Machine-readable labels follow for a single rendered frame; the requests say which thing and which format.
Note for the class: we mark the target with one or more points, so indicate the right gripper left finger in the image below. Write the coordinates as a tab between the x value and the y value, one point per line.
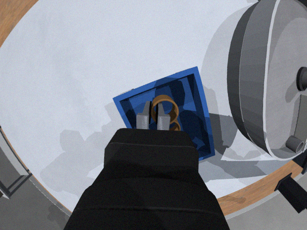
144	120

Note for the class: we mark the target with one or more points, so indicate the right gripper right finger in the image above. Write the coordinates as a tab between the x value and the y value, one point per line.
164	122

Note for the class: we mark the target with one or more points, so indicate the bronze bushing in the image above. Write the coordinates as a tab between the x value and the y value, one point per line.
176	126
169	101

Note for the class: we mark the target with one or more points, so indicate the blue crate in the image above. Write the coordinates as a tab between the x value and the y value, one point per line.
129	103

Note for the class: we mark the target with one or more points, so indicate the grey turntable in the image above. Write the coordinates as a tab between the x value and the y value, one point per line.
259	72

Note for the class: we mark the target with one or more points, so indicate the white table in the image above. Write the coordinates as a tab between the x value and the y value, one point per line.
72	72

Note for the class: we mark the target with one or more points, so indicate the black box pedestal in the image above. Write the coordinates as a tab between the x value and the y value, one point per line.
292	191

